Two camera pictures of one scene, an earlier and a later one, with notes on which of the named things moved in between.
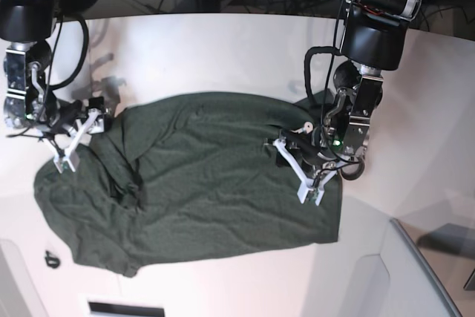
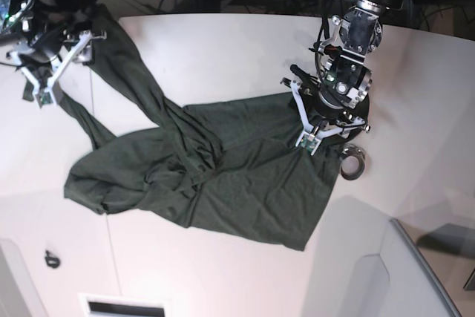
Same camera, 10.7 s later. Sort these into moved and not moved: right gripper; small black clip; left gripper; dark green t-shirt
Moved: left gripper; right gripper; dark green t-shirt
Not moved: small black clip
